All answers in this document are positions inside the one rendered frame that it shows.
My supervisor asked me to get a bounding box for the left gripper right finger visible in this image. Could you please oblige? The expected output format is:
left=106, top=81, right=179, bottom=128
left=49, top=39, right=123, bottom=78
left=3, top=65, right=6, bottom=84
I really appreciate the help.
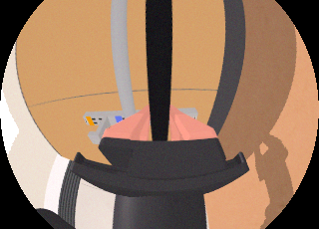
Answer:
left=169, top=105, right=217, bottom=140

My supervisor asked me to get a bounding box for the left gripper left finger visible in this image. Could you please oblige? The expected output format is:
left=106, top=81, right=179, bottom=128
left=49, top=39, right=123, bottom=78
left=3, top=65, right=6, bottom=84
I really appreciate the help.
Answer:
left=103, top=105, right=151, bottom=140

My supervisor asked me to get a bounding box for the large brown wooden panel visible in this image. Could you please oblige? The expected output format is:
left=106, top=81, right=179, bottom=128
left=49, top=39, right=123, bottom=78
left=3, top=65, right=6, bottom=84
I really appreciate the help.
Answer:
left=15, top=0, right=246, bottom=165

